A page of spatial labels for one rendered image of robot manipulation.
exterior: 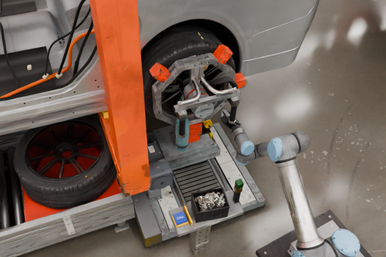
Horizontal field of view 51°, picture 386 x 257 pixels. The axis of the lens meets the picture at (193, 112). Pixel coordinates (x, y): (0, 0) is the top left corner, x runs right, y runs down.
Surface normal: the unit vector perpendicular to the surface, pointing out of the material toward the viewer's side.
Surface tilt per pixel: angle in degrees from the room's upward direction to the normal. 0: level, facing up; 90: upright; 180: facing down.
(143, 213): 0
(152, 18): 90
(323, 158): 0
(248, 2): 90
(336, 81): 0
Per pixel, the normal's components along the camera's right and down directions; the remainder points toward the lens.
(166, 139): 0.04, -0.69
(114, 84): 0.37, 0.67
